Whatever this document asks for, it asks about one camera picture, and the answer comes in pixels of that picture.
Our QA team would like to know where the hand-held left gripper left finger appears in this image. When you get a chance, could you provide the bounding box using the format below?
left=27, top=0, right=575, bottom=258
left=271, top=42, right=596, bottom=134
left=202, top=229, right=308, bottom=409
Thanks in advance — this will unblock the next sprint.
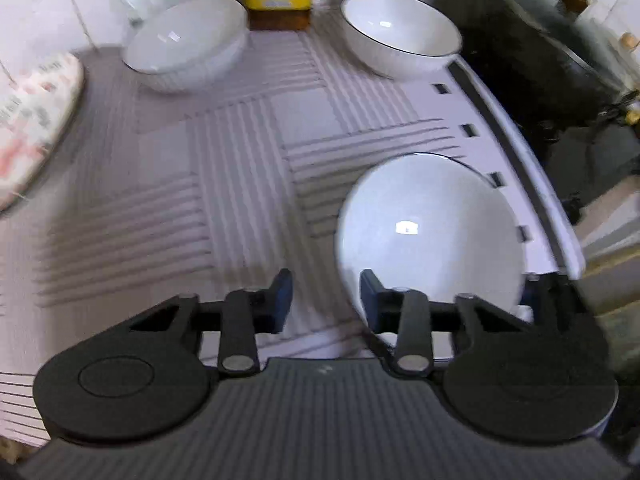
left=126, top=267, right=296, bottom=377

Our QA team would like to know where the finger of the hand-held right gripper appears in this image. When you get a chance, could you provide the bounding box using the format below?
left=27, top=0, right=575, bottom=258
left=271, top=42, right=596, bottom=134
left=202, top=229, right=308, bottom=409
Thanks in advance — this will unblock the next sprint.
left=520, top=274, right=597, bottom=330

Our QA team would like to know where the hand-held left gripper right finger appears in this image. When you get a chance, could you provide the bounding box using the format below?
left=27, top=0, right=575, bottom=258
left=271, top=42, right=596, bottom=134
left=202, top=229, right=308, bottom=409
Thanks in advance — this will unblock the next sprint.
left=359, top=268, right=535, bottom=377

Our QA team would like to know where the white ribbed bowl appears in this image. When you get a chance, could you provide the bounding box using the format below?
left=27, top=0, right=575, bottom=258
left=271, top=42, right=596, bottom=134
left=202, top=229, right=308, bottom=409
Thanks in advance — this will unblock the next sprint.
left=334, top=152, right=526, bottom=361
left=122, top=0, right=249, bottom=93
left=340, top=0, right=463, bottom=79

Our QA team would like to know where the white carrot-print plate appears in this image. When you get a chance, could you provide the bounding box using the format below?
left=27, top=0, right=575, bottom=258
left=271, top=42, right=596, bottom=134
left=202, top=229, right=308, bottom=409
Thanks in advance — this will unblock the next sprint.
left=0, top=52, right=85, bottom=213

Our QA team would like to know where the black cooktop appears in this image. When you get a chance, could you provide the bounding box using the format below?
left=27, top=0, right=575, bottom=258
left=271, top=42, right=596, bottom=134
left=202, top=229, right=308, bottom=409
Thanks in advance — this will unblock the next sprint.
left=500, top=95, right=640, bottom=223

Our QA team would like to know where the white ribbed drying tray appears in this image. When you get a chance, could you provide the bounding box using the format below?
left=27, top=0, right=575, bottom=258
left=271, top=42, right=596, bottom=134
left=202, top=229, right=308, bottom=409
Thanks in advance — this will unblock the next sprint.
left=0, top=10, right=586, bottom=448

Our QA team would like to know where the glass lid wooden knob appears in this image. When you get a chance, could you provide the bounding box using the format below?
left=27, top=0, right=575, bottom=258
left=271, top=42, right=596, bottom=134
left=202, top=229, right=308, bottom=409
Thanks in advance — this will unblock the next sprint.
left=487, top=0, right=640, bottom=98

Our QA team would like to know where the black wok wooden handle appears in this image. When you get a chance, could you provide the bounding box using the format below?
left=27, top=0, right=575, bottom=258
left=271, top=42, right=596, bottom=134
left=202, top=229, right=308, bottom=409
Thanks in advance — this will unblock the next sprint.
left=450, top=0, right=640, bottom=131

